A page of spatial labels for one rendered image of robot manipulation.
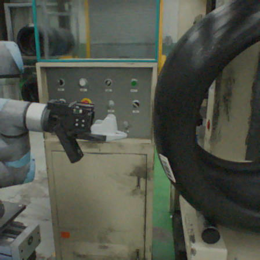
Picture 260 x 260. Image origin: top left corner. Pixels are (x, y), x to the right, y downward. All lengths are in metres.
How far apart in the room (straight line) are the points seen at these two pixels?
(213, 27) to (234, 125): 0.50
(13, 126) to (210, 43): 0.52
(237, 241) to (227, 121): 0.39
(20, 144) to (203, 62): 0.52
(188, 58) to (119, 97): 0.77
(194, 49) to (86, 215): 1.15
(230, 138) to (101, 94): 0.62
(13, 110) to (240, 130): 0.73
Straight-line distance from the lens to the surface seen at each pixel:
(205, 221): 0.75
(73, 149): 0.73
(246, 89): 1.00
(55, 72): 1.37
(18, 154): 0.82
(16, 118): 0.75
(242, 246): 0.90
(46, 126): 0.73
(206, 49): 0.57
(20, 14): 12.30
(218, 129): 1.01
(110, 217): 1.52
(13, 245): 1.12
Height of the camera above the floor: 1.35
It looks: 18 degrees down
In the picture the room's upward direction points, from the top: straight up
